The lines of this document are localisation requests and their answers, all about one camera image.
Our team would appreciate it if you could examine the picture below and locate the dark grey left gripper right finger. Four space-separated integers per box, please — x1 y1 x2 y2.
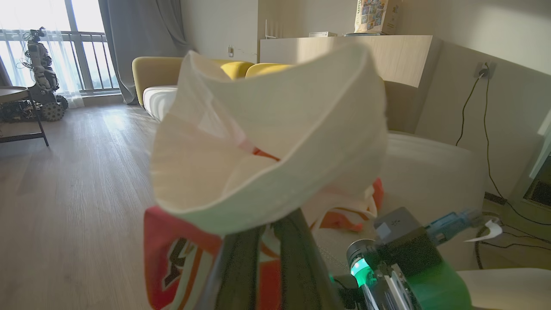
275 208 346 310

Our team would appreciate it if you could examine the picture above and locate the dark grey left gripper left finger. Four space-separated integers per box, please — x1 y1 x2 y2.
200 228 264 310

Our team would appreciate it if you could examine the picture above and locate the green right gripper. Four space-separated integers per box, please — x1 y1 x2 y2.
331 239 473 310

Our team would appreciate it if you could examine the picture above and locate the red cloth garment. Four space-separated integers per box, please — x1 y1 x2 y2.
143 40 388 310

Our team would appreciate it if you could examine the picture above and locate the grey fabric sofa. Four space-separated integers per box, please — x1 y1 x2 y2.
310 131 489 273

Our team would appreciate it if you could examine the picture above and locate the black power strip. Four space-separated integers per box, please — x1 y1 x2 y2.
484 191 509 206

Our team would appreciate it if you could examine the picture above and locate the black mesh panel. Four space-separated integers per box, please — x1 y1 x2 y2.
523 178 551 212

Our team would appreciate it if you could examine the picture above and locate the white cabinet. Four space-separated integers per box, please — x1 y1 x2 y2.
528 109 551 180

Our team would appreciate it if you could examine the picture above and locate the white seat cushion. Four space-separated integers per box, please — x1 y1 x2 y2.
142 85 180 123

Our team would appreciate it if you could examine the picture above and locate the yellow armchair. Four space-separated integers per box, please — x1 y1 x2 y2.
131 56 298 124

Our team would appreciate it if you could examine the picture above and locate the light wooden cabinet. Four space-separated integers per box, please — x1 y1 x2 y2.
258 35 443 134

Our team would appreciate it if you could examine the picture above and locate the colourful printed cardboard box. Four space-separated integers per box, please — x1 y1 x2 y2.
353 0 403 35

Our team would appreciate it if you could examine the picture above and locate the grey curtain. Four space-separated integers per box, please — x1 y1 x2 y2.
98 0 190 105

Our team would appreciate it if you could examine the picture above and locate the balcony railing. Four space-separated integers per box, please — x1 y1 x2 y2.
0 29 121 94

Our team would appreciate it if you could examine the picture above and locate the wheeled white robot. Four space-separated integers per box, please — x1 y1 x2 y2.
16 26 70 122

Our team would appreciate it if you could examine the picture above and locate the dark side table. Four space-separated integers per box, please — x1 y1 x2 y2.
0 86 50 148

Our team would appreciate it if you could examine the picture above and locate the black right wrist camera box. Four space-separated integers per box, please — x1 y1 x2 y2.
373 207 444 277

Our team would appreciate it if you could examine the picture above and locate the blue right camera cable plug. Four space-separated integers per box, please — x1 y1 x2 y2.
426 209 483 246

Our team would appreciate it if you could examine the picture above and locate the white paper cable tag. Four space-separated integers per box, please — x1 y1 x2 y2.
464 218 503 243

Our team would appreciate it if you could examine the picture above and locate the black power cable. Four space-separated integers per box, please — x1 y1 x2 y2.
455 74 483 147
483 64 551 227

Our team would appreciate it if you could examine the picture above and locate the grey wall outlet with plug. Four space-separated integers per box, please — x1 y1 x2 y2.
474 61 497 81

